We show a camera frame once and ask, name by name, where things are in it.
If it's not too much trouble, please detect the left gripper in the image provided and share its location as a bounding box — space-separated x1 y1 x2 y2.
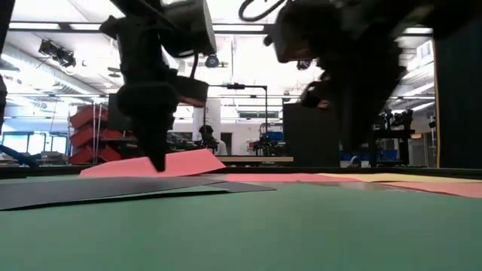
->
115 69 210 173

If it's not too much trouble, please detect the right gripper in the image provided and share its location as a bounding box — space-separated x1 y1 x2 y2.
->
300 37 407 154

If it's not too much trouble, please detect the yellow paper sheet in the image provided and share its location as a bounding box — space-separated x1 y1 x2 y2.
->
319 172 482 184

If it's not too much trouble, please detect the orange paper sheet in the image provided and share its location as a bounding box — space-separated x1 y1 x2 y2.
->
380 181 482 199

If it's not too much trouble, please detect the blue workbench panel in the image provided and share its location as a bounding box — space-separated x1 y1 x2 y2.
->
338 149 401 162

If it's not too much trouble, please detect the black screen panel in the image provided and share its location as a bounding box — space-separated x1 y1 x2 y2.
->
107 93 133 132

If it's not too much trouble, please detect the plain black divider panel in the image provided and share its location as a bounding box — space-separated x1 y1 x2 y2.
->
282 101 342 169

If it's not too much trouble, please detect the person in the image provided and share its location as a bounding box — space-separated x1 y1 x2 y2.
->
198 124 229 157

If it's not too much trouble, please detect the red storage bin rack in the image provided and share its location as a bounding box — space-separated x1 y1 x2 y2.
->
69 104 125 166

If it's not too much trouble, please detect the black divider panel yellow edge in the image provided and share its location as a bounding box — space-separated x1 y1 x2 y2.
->
432 22 482 169

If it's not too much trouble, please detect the overhead LED light bar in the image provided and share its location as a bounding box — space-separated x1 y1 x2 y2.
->
7 21 434 37

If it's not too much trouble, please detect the thin black gantry frame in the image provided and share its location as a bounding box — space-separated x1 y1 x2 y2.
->
205 82 270 127

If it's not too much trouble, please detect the black aluminium table frame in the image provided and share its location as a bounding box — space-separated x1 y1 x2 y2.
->
0 0 482 180

